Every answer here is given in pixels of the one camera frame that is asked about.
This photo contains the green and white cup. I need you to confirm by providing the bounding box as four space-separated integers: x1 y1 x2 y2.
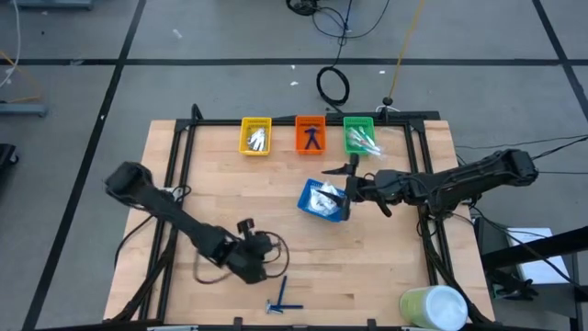
398 284 469 331

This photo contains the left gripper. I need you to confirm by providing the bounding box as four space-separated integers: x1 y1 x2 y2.
224 219 275 285

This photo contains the black floor cable bundle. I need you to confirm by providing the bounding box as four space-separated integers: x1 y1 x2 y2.
284 0 391 40

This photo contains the bagged blue toothbrush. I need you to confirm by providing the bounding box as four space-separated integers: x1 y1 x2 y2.
346 131 382 155

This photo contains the white box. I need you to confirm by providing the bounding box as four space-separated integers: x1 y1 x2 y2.
504 227 571 285

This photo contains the grey metal floor beam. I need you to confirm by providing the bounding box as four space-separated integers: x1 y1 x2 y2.
0 102 49 119

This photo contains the white floor cable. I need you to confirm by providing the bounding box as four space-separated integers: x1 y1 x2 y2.
0 0 23 89

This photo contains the yellow plastic basket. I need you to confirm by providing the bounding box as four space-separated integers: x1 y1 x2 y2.
237 116 273 157

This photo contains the orange floor cable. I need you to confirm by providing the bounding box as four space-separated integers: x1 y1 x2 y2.
388 0 426 100

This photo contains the yellow floor cable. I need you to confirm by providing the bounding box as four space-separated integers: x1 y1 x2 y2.
0 50 45 105

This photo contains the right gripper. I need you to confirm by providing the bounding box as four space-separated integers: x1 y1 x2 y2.
319 154 382 221

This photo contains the vanity pack cotton bag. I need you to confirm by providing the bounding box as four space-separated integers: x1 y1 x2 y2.
320 181 344 198
321 200 344 217
307 190 330 216

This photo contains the grey metal floor plate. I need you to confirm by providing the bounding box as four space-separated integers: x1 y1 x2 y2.
13 0 93 11

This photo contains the black caster base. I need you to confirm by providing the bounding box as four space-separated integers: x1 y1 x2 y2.
0 143 19 167

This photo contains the bagged teal toothbrush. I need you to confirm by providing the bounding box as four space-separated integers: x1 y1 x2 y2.
356 126 376 148

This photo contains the blue plastic basket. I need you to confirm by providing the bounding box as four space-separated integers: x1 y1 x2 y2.
296 177 350 224

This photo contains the green plastic basket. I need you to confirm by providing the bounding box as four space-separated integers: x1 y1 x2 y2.
343 115 377 156

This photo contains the black aluminium rig frame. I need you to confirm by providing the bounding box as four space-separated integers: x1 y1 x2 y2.
103 103 497 331

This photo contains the black cart stand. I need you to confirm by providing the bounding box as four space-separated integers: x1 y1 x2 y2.
472 215 588 331

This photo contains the coiled black floor cable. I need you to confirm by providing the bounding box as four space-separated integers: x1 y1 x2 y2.
315 0 353 108

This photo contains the orange plastic basket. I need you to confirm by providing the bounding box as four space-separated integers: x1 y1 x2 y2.
294 114 327 156

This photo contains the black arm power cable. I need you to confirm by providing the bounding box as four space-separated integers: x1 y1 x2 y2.
113 214 157 270

